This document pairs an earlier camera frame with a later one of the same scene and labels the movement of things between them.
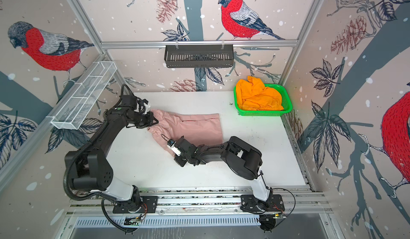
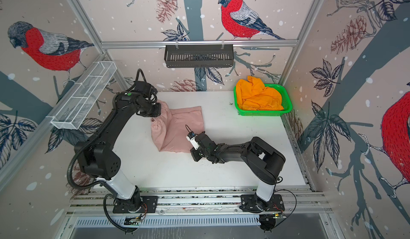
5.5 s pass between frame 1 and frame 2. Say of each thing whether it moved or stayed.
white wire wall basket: stayed
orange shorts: stayed
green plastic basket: stayed
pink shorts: moved
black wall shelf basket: stayed
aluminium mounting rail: stayed
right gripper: moved
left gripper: moved
